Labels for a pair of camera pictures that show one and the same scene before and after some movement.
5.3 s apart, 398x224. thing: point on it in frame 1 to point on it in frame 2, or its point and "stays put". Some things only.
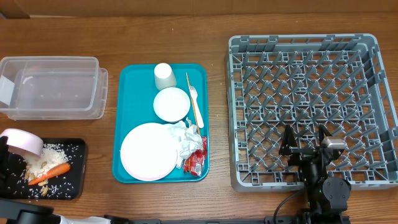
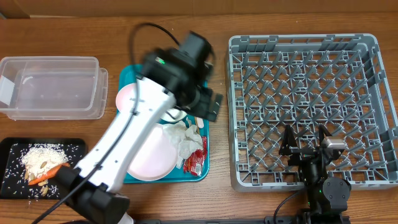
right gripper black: (303, 154) stays put
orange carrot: (50, 173) stays put
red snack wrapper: (194, 165) stays put
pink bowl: (23, 142) to (125, 98)
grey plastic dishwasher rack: (309, 81) stays put
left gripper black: (4, 173) to (202, 107)
